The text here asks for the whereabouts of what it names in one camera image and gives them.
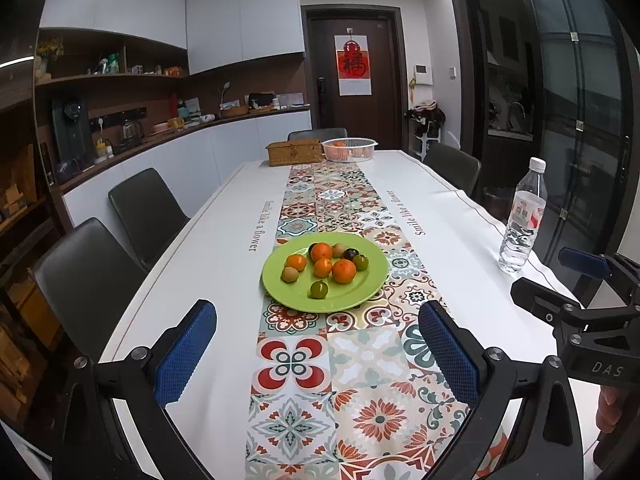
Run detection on red and white door poster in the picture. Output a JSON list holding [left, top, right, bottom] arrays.
[[334, 34, 371, 97]]

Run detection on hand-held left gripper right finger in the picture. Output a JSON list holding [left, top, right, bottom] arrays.
[[417, 300, 585, 480]]

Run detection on clear plastic basket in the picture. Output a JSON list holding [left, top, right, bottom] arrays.
[[321, 137, 378, 163]]

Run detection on grey chair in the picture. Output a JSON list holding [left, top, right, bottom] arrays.
[[287, 127, 348, 142], [422, 141, 482, 198], [32, 217, 148, 361], [107, 167, 191, 271]]

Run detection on brown door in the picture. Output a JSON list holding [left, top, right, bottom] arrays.
[[301, 6, 405, 152]]

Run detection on wicker box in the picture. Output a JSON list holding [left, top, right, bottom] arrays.
[[265, 139, 325, 167]]

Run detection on dark wooden shelf unit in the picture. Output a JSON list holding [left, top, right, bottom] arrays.
[[0, 100, 56, 411]]

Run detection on clear water bottle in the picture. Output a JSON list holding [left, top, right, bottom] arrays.
[[497, 156, 547, 275]]

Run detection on black water dispenser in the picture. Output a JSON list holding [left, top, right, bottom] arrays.
[[51, 96, 96, 183]]

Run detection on rack with dark bags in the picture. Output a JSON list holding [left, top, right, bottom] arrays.
[[407, 102, 447, 158]]

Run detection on white upper cabinets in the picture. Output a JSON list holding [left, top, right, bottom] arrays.
[[40, 0, 306, 76]]

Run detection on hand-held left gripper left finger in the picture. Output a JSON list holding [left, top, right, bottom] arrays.
[[50, 299, 218, 480]]

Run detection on glass sliding door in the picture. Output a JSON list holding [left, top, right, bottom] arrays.
[[517, 0, 636, 301]]

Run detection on white cabinet wooden counter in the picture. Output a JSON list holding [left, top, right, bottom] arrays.
[[60, 105, 313, 231]]

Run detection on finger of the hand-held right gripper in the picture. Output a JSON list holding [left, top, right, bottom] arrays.
[[511, 277, 640, 341], [557, 246, 640, 306]]

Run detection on white patterned tablecloth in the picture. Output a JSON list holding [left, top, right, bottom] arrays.
[[97, 149, 601, 480]]

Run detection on person's right hand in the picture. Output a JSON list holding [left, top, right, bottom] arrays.
[[596, 385, 622, 435]]

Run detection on green plate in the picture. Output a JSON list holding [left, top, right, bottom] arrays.
[[261, 232, 390, 314]]

